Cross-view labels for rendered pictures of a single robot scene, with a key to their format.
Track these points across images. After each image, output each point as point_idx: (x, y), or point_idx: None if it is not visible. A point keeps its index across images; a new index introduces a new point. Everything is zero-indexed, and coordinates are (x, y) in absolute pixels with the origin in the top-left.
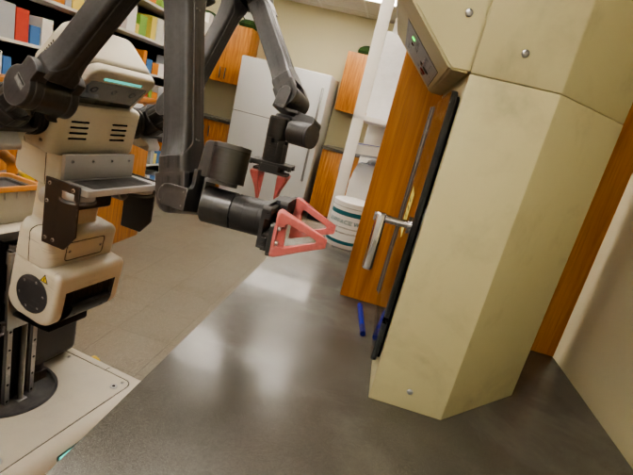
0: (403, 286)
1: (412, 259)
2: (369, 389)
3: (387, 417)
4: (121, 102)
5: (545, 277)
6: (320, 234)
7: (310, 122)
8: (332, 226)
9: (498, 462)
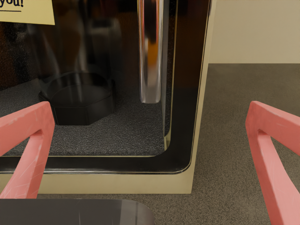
0: (208, 62)
1: (214, 15)
2: (181, 191)
3: (212, 176)
4: None
5: None
6: (44, 164)
7: None
8: (47, 110)
9: (207, 112)
